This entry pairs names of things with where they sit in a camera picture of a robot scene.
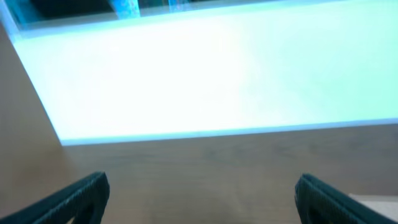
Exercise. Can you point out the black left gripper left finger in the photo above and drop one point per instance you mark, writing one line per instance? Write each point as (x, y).
(81, 202)

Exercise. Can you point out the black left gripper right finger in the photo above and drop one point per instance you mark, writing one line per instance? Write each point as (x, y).
(319, 203)

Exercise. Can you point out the brown cardboard box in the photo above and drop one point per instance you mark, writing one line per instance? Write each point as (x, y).
(384, 205)

